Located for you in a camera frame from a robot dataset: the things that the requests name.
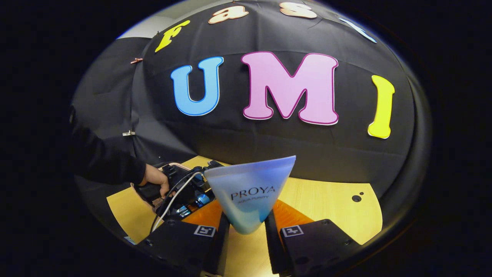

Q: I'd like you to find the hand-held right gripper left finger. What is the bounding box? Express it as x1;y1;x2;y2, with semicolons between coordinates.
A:
136;200;231;277

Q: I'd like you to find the pale blue skincare tube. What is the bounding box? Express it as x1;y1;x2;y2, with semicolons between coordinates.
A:
203;155;296;235

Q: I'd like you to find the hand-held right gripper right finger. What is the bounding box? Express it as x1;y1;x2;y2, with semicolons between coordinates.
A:
264;199;364;277

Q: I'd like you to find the black backdrop cloth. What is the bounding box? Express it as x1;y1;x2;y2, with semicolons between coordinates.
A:
71;0;431;247

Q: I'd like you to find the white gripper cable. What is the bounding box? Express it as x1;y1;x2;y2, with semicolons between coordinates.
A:
152;171;204;233

